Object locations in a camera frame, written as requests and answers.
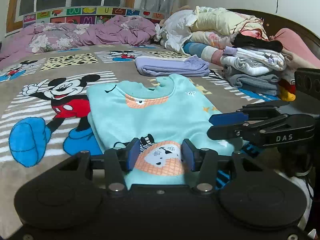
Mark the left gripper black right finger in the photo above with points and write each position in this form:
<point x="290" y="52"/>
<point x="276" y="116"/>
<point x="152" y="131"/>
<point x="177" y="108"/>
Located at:
<point x="203" y="161"/>

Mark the purple floral quilt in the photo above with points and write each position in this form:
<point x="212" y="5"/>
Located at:
<point x="46" y="37"/>

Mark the pink pillow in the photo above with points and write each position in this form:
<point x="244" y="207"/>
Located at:
<point x="291" y="41"/>

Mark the light blue printed sweatshirt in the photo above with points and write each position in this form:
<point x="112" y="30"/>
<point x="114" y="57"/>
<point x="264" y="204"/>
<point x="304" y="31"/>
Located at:
<point x="161" y="118"/>

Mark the pile of unfolded clothes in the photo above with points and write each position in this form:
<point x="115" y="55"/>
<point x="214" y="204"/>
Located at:
<point x="235" y="41"/>

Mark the brown Mickey Mouse blanket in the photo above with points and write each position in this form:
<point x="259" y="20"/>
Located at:
<point x="44" y="109"/>

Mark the colourful alphabet wall mat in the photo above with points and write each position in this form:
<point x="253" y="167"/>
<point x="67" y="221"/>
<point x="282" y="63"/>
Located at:
<point x="87" y="15"/>

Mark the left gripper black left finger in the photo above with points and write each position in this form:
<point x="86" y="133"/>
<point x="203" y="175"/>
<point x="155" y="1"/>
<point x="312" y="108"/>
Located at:
<point x="117" y="160"/>

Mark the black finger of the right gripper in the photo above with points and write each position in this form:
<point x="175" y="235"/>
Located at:
<point x="260" y="129"/>
<point x="252" y="112"/>

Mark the folded lavender garment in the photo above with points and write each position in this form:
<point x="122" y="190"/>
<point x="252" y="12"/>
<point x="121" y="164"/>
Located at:
<point x="159" y="66"/>

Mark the dark wooden headboard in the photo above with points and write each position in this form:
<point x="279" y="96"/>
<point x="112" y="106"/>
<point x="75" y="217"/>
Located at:
<point x="273" y="23"/>

